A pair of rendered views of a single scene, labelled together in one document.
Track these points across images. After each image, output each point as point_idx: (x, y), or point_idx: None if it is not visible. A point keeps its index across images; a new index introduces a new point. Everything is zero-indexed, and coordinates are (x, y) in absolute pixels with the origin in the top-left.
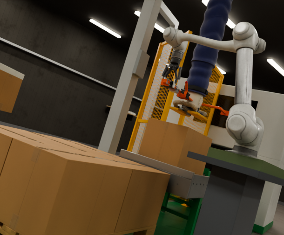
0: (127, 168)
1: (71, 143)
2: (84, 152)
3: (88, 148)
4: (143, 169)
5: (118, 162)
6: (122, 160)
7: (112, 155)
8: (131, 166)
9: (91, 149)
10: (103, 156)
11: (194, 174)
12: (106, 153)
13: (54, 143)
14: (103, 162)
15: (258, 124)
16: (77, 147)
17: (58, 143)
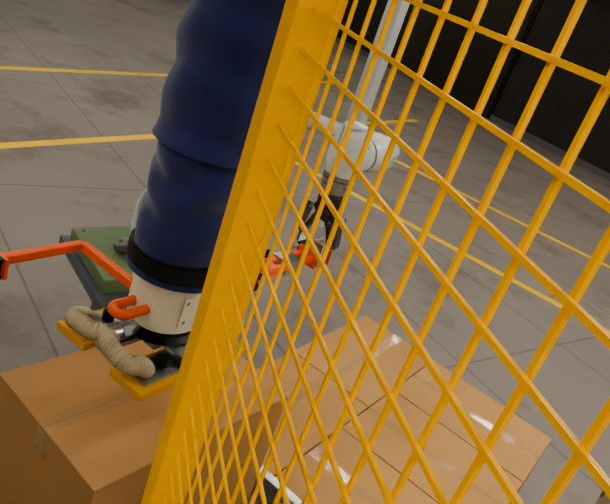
0: (302, 346)
1: (413, 484)
2: (368, 393)
3: (379, 499)
4: (267, 376)
5: (313, 372)
6: (299, 421)
7: (318, 489)
8: (289, 374)
9: (367, 471)
10: (337, 406)
11: None
12: (332, 485)
13: (414, 407)
14: (335, 339)
15: None
16: (390, 451)
17: (412, 416)
